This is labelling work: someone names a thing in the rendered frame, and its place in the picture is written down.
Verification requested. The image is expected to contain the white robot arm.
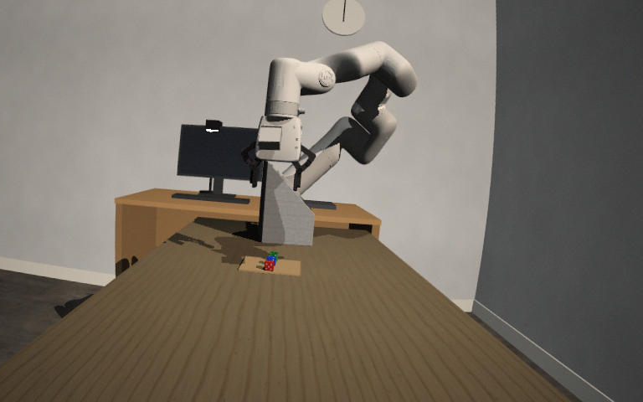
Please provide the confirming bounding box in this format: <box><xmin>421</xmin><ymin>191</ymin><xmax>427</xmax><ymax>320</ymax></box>
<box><xmin>259</xmin><ymin>41</ymin><xmax>417</xmax><ymax>200</ymax></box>

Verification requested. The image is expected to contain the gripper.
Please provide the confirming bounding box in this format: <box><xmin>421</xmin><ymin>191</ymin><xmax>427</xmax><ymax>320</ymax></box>
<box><xmin>240</xmin><ymin>114</ymin><xmax>316</xmax><ymax>191</ymax></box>

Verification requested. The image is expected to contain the tan flat mat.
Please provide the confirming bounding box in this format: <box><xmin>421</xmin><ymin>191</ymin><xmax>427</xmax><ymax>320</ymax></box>
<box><xmin>239</xmin><ymin>256</ymin><xmax>301</xmax><ymax>276</ymax></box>

